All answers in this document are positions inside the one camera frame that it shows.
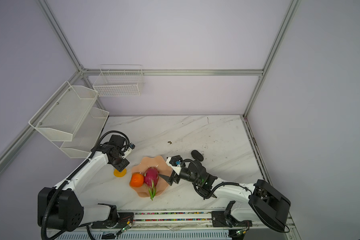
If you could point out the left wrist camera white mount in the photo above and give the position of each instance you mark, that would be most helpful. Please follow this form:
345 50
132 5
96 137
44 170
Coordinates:
127 150

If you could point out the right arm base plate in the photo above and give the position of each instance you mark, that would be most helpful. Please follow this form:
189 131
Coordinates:
223 219

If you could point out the white wire basket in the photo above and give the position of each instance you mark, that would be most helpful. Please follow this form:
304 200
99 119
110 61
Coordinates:
120 81

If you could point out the aluminium mounting rail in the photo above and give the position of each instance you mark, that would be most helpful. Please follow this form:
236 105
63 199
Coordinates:
188 225

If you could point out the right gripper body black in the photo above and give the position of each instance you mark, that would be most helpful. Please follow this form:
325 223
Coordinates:
175 178

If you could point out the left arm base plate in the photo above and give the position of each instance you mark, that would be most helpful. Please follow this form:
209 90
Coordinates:
121 221

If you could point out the pink scalloped fruit bowl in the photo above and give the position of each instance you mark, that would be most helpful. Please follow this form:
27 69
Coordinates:
159 163

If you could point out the upper white mesh shelf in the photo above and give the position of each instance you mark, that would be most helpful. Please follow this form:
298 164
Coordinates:
60 118

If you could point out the lower white mesh shelf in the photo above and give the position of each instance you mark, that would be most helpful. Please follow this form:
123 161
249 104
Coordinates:
86 136

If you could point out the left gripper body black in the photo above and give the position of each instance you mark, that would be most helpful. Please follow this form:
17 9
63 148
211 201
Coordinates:
119 164

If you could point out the yellow fake fruit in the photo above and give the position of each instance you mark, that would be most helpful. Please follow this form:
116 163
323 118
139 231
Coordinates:
119 174

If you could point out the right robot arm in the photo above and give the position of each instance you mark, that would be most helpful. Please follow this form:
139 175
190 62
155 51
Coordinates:
269 205

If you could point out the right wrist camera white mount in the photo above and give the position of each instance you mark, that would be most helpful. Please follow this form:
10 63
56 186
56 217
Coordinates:
175 163

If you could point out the orange fake fruit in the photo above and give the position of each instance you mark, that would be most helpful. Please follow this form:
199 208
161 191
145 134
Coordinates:
137 180

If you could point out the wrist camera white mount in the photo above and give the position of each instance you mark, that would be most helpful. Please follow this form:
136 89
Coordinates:
127 150
175 163

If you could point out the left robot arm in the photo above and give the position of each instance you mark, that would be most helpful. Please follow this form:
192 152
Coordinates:
59 207

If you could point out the pink fake dragon fruit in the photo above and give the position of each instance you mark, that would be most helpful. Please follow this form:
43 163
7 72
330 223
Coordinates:
151 177

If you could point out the white mesh shelf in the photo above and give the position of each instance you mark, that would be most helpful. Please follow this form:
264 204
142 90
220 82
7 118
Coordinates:
86 136
60 118

